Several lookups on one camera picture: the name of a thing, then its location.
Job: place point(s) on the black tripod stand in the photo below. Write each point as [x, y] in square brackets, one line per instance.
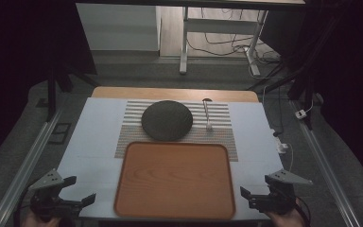
[52, 94]
[305, 82]

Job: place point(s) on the person's right hand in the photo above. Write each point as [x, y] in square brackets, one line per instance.
[288, 219]

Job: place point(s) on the metal spoon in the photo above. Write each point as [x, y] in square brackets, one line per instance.
[207, 115]

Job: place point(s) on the brown wooden tray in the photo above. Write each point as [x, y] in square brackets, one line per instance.
[175, 181]

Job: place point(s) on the aluminium rail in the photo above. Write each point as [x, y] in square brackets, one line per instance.
[25, 170]
[326, 170]

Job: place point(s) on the person's left hand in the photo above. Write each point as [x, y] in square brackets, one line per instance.
[39, 221]

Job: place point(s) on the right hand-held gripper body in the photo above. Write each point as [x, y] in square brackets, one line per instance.
[279, 197]

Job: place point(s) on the black floor plate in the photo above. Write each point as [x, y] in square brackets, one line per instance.
[60, 133]

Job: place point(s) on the white cabinet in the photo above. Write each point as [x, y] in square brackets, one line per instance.
[119, 28]

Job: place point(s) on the white power adapter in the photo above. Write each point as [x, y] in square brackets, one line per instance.
[300, 114]

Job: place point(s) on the white table cover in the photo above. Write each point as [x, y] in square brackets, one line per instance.
[97, 132]

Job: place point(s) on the striped woven placemat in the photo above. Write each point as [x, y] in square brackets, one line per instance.
[220, 142]

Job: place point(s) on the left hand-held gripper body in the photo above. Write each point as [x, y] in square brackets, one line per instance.
[48, 197]

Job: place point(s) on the white desk frame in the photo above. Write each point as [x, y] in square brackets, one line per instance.
[220, 26]

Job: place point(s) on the dark round plate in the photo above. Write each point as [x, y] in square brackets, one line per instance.
[167, 120]

